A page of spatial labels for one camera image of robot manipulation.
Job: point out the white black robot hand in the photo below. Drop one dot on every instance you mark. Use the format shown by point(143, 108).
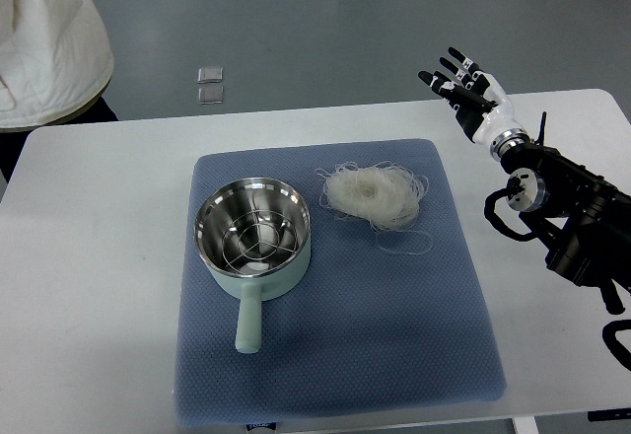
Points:
point(482, 108)

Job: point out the white vermicelli bundle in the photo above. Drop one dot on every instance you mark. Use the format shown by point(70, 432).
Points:
point(386, 196)

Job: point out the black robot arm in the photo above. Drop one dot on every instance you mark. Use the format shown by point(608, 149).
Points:
point(582, 219)

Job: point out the mint green steel pot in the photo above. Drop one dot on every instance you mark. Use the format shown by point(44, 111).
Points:
point(252, 283)

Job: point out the blue textured mat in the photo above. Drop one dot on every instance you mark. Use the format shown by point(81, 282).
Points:
point(378, 322)

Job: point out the upper metal floor plate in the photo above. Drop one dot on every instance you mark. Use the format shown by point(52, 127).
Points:
point(210, 74)

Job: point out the metal floor plate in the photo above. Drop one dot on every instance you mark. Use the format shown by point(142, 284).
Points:
point(210, 95)
point(210, 74)

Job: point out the lower metal floor plate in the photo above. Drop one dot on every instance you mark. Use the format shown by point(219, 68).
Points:
point(210, 95)

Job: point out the white quilted jacket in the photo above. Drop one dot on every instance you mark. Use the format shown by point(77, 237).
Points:
point(55, 61)

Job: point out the wire steaming rack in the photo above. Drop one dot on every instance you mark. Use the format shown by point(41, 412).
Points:
point(260, 236)

